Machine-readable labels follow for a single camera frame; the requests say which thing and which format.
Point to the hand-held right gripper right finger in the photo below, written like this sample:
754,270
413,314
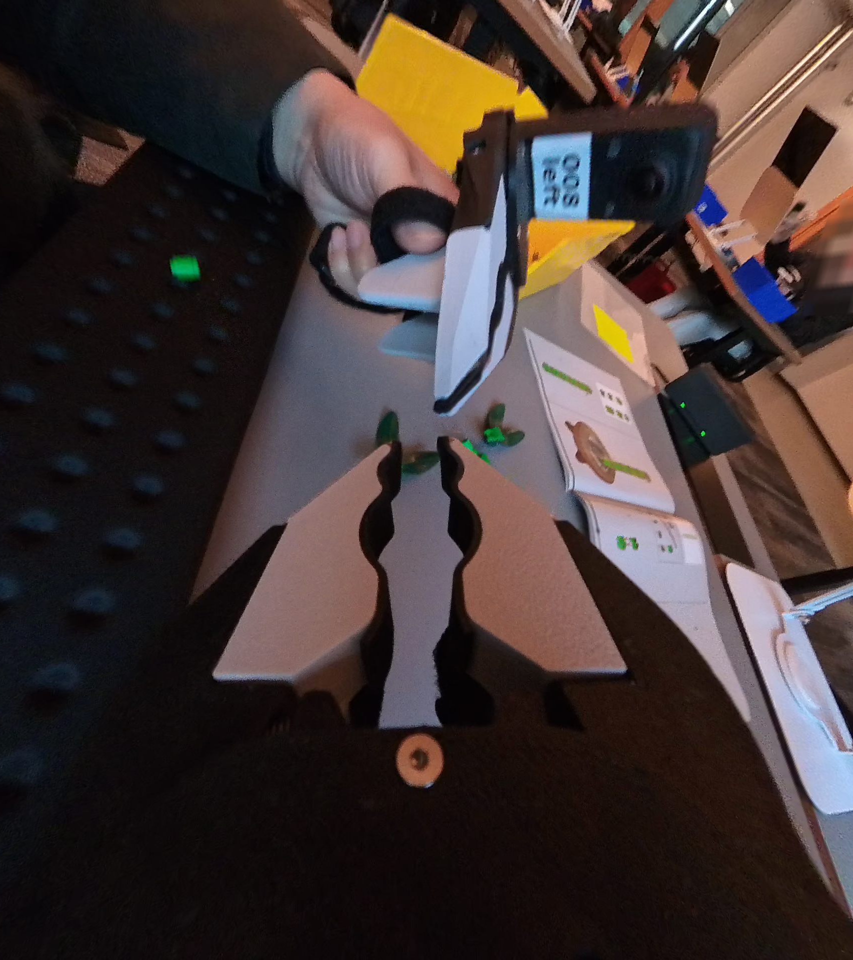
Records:
539,600

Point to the dark box with green light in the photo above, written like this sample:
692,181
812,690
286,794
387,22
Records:
704,412

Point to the grey desk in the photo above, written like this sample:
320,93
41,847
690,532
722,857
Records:
321,390

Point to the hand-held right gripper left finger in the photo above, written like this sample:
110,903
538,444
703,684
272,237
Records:
306,600

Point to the small green toy brick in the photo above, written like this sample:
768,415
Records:
185,268

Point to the white sheet with yellow patch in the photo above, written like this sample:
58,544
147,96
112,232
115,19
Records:
614,330

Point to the yellow plastic bin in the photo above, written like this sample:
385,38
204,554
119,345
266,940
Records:
426,90

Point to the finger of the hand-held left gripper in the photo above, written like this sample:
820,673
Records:
464,300
498,352

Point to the green toy leaf pair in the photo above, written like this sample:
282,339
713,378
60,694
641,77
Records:
501,431
419,463

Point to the person's left forearm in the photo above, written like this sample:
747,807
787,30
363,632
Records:
171,90

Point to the blue container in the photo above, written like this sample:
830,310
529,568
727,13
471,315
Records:
764,289

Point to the open building booklet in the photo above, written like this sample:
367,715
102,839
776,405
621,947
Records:
606,465

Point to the black perforated surface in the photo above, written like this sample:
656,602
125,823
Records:
96,450

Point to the dark green toy leaf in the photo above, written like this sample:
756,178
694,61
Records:
387,427

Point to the person's left hand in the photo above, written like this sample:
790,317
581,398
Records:
344,157

